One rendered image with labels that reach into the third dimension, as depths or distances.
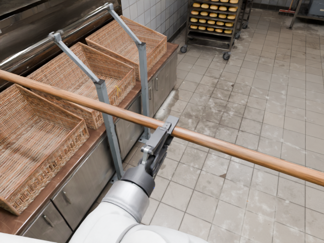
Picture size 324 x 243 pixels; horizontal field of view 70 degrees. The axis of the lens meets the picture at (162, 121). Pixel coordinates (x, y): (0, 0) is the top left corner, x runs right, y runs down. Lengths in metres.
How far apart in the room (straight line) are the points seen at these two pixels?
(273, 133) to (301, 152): 0.29
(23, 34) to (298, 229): 2.20
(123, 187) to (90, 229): 0.09
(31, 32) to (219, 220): 1.76
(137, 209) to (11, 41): 1.37
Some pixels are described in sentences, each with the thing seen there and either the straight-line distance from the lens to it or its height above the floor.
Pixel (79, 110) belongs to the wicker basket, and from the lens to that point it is 1.50.
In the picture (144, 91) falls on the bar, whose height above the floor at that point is 0.57.
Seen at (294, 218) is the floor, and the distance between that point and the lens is 2.04.
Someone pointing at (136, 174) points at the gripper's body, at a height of 1.23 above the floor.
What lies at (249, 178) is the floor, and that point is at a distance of 2.08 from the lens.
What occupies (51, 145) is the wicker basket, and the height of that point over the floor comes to 0.59.
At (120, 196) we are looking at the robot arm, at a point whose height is 1.24.
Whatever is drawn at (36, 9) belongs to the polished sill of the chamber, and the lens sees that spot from 1.74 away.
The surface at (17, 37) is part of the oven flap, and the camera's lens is 1.68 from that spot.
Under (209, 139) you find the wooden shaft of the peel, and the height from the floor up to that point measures 1.21.
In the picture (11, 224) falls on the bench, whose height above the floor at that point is 0.58.
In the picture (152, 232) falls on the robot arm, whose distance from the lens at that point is 0.34.
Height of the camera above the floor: 1.66
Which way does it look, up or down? 44 degrees down
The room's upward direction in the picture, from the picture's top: straight up
